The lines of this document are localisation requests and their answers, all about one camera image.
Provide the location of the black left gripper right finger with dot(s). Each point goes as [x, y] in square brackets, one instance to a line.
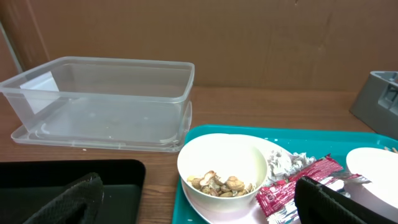
[318, 204]

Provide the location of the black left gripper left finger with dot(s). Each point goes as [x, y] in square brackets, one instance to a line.
[78, 203]

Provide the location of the red snack wrapper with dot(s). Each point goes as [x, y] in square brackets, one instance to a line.
[277, 200]

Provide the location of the foil wrapper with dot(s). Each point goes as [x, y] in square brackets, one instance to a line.
[282, 165]

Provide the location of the small white plate bowl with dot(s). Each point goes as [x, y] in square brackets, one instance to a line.
[380, 167]

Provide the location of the cream bowl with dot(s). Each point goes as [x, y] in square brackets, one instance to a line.
[225, 155]

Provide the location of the peanut shells pile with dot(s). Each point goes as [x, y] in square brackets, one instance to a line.
[212, 184]

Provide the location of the black food waste tray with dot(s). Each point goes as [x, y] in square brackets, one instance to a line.
[27, 186]

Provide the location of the clear plastic waste bin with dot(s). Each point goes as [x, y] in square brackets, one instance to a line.
[106, 103]

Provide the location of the grey dishwasher rack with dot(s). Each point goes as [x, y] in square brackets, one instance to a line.
[376, 103]

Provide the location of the large white plate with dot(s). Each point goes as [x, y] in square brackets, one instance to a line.
[267, 147]

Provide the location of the teal serving tray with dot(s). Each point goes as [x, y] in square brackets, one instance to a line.
[313, 142]

